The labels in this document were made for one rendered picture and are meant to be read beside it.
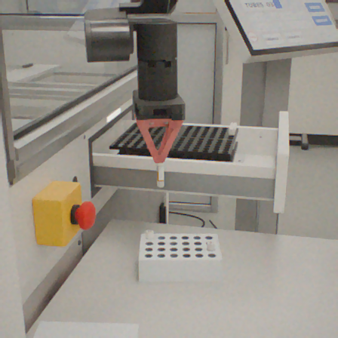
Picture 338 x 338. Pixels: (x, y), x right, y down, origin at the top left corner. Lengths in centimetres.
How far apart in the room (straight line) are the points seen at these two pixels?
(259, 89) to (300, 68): 201
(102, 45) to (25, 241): 28
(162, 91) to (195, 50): 191
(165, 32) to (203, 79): 194
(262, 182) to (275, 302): 22
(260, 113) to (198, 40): 76
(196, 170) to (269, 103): 113
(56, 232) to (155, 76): 25
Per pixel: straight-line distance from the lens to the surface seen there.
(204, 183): 89
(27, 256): 73
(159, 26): 70
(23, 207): 70
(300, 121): 403
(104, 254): 87
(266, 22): 186
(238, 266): 83
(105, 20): 71
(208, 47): 261
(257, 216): 212
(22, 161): 69
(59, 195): 71
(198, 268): 78
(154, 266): 77
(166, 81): 72
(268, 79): 196
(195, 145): 95
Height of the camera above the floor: 118
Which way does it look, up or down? 20 degrees down
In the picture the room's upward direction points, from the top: straight up
